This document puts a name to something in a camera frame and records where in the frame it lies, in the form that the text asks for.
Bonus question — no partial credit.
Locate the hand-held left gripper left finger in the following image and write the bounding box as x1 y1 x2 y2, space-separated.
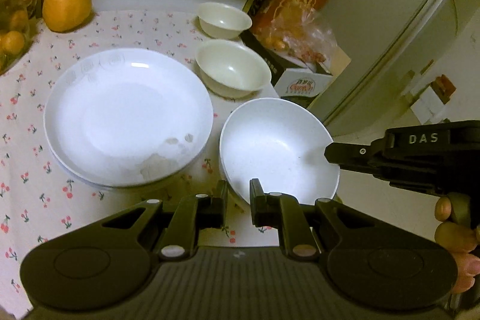
49 179 229 261

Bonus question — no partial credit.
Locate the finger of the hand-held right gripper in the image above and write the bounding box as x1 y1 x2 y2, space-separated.
324 138 391 171
339 164 379 180

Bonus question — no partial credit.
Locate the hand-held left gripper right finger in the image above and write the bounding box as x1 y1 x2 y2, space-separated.
249 178 432 261

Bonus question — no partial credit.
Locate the white bowl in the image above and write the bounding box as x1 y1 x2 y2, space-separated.
218 97 341 212

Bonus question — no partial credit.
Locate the large white embossed plate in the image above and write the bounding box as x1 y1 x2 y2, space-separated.
43 47 214 184

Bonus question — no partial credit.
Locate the cream bowl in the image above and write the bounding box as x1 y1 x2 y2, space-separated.
197 2 253 40
195 39 272 98

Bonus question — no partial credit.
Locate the person's right hand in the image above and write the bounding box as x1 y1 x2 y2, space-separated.
434 196 480 296

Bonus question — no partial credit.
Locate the orange fridge magnet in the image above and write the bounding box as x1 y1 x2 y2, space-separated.
431 74 457 105

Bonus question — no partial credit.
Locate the white cardboard box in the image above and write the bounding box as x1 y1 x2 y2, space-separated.
240 29 353 109

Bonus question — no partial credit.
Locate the white refrigerator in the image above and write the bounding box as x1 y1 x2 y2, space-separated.
322 0 480 141

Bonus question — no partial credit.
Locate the plastic bag of fruit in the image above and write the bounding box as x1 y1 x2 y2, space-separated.
262 10 338 75

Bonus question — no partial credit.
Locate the cherry print tablecloth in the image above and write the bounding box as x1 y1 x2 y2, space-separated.
0 9 286 306

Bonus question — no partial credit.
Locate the large orange citrus fruit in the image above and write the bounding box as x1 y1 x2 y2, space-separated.
42 0 93 33

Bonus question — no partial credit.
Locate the glass jar of small oranges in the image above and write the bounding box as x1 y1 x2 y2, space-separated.
0 0 31 75

